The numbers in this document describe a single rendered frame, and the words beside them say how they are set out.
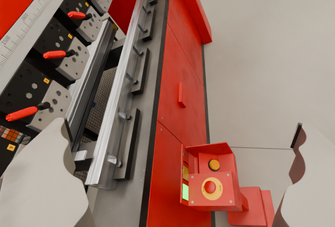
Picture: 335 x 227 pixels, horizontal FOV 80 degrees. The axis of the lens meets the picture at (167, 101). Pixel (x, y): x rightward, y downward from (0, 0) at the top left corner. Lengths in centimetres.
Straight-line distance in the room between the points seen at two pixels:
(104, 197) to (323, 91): 157
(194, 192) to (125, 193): 24
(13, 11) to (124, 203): 66
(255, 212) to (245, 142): 49
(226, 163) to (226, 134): 85
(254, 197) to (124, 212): 84
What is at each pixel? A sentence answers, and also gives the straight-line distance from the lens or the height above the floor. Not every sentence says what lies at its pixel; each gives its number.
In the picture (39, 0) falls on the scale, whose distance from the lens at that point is 79.
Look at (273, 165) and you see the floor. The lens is 156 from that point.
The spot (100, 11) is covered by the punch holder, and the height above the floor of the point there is 120.
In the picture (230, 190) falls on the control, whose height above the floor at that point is 78.
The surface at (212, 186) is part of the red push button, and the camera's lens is 72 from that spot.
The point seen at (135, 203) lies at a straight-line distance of 76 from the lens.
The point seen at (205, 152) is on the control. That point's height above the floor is 74.
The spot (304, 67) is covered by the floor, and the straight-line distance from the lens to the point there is 195.
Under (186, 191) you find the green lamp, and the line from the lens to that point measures 75.
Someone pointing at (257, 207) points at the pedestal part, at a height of 12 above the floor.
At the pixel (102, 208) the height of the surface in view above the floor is 87.
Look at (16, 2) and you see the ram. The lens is 73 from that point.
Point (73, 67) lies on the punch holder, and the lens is 74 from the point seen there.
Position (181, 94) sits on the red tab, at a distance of 120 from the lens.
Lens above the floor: 149
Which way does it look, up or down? 46 degrees down
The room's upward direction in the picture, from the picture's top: 40 degrees counter-clockwise
